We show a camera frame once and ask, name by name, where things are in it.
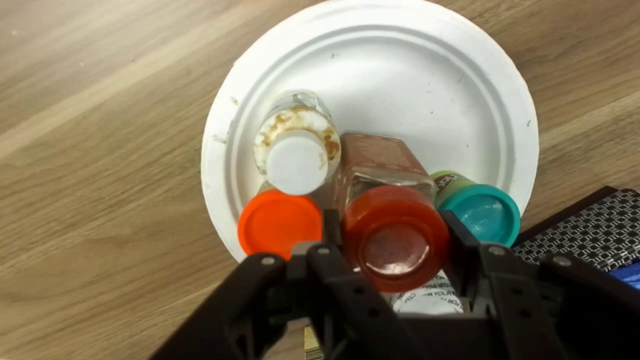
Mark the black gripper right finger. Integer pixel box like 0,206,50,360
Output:
438,210,640,360

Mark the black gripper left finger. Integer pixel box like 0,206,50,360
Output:
148,206,435,360

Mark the orange-lid play-doh can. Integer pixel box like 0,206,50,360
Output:
235,187,327,261

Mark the teal-lid play-doh can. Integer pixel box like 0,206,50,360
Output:
428,167,524,250

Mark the red-lid spice jar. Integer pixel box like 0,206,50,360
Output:
330,129,452,295

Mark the stained white-cap bottle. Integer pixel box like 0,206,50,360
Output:
251,88,344,197

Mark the white paper plate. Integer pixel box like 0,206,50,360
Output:
198,0,540,265

